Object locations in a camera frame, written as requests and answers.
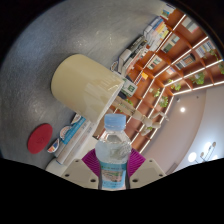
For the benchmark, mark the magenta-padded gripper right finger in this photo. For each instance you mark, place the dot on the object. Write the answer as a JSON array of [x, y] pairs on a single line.
[[146, 171]]

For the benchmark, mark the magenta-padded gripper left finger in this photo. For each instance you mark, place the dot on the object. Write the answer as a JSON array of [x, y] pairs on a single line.
[[80, 173]]

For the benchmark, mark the wooden wall shelf unit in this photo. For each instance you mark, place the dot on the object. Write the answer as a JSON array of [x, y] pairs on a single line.
[[173, 63]]

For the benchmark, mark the wooden artist mannequin figure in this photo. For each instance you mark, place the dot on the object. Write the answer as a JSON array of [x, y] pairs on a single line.
[[140, 117]]

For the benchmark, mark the clear water bottle blue cap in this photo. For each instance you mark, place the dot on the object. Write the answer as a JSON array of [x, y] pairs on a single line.
[[112, 160]]

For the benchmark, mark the stack of dark magazines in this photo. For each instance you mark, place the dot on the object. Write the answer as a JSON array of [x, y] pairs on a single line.
[[133, 53]]

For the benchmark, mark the recessed ceiling spotlight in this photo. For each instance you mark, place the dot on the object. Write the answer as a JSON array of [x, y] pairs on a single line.
[[182, 109]]

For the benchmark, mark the flat round red coaster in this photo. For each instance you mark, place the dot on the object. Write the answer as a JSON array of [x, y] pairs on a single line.
[[40, 138]]

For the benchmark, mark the ceiling chandelier with round lamps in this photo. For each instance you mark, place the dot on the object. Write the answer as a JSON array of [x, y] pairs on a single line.
[[192, 156]]

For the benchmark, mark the cream plastic cup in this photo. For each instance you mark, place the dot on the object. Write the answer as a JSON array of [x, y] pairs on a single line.
[[81, 85]]

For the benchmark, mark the small shell-shaped sticker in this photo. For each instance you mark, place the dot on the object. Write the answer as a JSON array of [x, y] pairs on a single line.
[[53, 145], [76, 119], [65, 131]]

